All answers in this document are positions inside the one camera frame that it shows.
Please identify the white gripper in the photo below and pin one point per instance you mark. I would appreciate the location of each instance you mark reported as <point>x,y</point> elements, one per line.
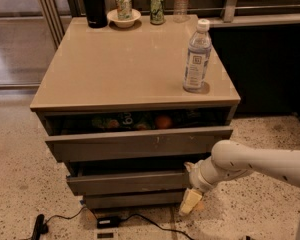
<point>197,178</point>

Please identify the grey drawer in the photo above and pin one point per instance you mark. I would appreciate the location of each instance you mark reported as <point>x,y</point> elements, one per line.
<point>136,175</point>
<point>136,144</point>
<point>131,200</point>

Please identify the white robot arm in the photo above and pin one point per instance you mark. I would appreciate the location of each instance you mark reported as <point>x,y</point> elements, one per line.
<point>230,160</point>

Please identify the grey bottom drawer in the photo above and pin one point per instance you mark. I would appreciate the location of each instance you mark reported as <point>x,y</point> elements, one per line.
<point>131,200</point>

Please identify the grey top drawer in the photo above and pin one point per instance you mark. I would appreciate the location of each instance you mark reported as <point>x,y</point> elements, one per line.
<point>136,144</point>

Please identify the orange fruit in drawer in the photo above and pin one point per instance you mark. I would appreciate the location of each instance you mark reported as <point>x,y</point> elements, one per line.
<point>163,122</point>

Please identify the grey drawer cabinet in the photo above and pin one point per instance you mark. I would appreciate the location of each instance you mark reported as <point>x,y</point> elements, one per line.
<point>140,69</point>

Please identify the green snack bag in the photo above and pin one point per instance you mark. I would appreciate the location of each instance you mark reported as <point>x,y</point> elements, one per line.
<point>123,121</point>

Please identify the black power adapter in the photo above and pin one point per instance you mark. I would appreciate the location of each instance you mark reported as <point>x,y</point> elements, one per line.
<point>108,222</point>

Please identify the white floor label card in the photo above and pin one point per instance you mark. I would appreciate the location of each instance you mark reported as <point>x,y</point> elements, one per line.
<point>107,235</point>

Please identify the clear water bottle white cap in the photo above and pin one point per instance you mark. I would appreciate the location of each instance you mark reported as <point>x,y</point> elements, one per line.
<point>199,50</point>

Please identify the black plug block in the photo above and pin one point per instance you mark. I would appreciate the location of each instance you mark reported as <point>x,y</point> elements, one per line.
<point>40,227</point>

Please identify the green drink can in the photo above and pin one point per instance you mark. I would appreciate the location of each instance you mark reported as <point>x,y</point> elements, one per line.
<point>157,12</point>

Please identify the white ceramic bowl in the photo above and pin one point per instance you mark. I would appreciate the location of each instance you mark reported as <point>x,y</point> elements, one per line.
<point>123,23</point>

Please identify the clear bottle at back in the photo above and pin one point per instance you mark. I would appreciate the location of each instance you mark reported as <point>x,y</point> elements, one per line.
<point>180,10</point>

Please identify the green can in bowl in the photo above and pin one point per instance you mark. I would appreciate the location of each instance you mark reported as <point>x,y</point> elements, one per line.
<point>124,8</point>

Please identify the black insulated flask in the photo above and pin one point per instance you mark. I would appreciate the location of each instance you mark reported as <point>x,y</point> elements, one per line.
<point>95,13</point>

